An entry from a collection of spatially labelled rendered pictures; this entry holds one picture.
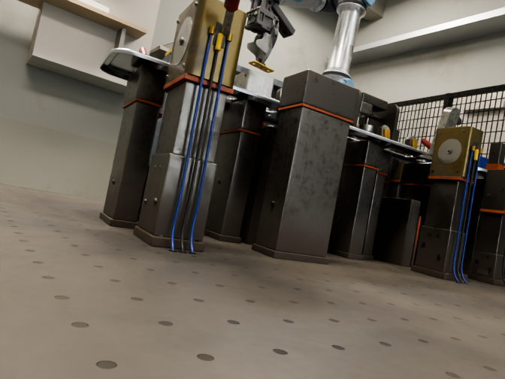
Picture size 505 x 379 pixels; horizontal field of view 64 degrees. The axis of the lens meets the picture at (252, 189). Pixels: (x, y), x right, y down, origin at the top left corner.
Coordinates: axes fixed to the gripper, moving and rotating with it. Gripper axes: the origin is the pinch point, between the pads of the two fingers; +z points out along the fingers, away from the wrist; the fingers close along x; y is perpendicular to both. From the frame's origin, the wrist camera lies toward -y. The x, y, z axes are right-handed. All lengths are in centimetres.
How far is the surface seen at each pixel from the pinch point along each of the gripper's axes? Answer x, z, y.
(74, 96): -274, -18, -8
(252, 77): 20.6, 13.9, 16.9
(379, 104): 23.7, 6.5, -30.4
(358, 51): -203, -150, -278
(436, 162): 53, 27, -17
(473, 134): 60, 21, -18
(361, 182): 42, 35, -6
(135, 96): 33, 30, 49
